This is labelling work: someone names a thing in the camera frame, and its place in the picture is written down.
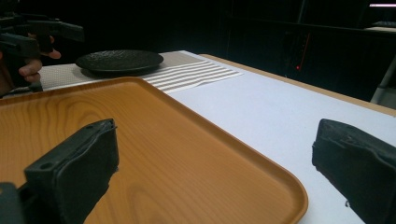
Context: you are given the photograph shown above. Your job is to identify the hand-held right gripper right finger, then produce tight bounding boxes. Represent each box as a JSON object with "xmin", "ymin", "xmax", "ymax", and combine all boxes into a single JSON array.
[{"xmin": 311, "ymin": 118, "xmax": 396, "ymax": 224}]

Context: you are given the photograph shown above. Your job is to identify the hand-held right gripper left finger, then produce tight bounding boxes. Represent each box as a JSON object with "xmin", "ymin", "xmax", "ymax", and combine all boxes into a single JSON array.
[{"xmin": 23, "ymin": 118, "xmax": 120, "ymax": 224}]

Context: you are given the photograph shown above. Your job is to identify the grey metal stand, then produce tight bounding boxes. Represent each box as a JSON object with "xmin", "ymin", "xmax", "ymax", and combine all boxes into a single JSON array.
[{"xmin": 369, "ymin": 57, "xmax": 396, "ymax": 110}]

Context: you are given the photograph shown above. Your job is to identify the wooden tray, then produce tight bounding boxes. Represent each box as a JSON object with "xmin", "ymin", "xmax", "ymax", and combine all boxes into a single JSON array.
[{"xmin": 0, "ymin": 77, "xmax": 309, "ymax": 224}]

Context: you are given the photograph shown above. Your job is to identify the black textured plate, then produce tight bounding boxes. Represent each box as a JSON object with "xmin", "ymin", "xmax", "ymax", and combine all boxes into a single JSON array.
[{"xmin": 75, "ymin": 49, "xmax": 164, "ymax": 76}]

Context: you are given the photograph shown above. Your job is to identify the dark cabinet with red light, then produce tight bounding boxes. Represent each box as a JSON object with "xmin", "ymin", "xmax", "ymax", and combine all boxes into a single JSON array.
[{"xmin": 218, "ymin": 0, "xmax": 396, "ymax": 102}]

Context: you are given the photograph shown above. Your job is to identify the beige striped placemat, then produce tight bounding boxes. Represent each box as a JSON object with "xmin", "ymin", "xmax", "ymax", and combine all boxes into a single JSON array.
[{"xmin": 38, "ymin": 50, "xmax": 245, "ymax": 94}]

